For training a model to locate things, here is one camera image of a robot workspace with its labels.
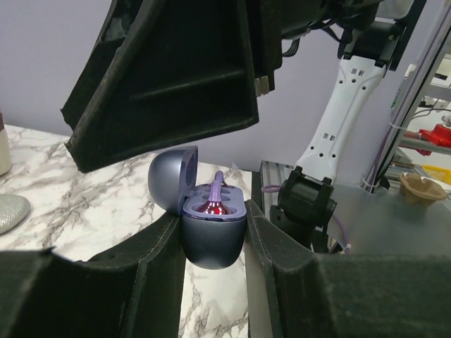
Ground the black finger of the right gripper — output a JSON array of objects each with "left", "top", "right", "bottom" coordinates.
[{"left": 61, "top": 1, "right": 259, "bottom": 173}]

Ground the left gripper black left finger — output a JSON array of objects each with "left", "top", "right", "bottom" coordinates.
[{"left": 1, "top": 214, "right": 185, "bottom": 337}]

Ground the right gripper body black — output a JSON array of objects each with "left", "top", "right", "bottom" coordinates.
[{"left": 246, "top": 1, "right": 317, "bottom": 95}]

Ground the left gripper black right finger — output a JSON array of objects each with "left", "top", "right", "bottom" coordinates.
[{"left": 244, "top": 200, "right": 450, "bottom": 337}]

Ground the purple earbud charging case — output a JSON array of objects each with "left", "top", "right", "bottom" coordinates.
[{"left": 148, "top": 146, "right": 247, "bottom": 270}]

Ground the purple earbud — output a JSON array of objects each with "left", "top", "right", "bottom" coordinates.
[{"left": 195, "top": 170, "right": 232, "bottom": 215}]

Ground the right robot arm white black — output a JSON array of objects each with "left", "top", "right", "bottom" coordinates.
[{"left": 61, "top": 1, "right": 425, "bottom": 256}]

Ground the brown paper cup holder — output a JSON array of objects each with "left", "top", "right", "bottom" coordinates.
[{"left": 399, "top": 173, "right": 447, "bottom": 208}]

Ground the brown white cup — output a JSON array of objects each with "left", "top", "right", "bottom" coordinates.
[{"left": 0, "top": 115, "right": 12, "bottom": 176}]

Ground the red plastic object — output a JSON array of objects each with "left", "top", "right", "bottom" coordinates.
[{"left": 418, "top": 124, "right": 450, "bottom": 155}]

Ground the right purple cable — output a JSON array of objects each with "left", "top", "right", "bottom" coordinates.
[{"left": 262, "top": 184, "right": 353, "bottom": 254}]

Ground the aluminium frame post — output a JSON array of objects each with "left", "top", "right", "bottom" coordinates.
[{"left": 364, "top": 1, "right": 450, "bottom": 192}]

